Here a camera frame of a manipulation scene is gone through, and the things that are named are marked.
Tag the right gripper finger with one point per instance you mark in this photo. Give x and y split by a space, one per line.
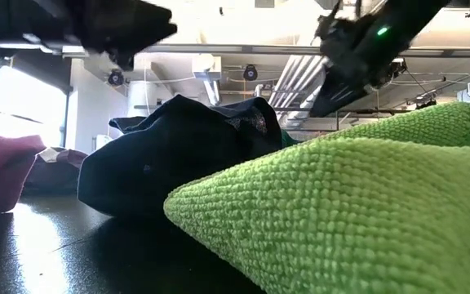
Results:
337 92

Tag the navy blue towel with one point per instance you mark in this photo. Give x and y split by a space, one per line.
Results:
169 163

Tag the dark green towel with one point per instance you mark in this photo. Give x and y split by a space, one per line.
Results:
288 139

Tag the black round ceiling fixture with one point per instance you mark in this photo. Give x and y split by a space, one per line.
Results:
250 72
116 77

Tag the black table mat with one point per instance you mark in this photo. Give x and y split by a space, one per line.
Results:
55 253

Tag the bright window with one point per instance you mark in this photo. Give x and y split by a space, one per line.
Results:
27 102

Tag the white round column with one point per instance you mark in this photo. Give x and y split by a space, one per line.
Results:
145 98

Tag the lime green towel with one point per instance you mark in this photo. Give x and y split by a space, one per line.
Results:
341 212

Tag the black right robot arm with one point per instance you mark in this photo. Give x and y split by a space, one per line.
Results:
418 14

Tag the white ceiling duct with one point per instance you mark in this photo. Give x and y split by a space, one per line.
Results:
296 77

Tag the purple towel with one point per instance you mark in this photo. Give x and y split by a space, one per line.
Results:
55 175

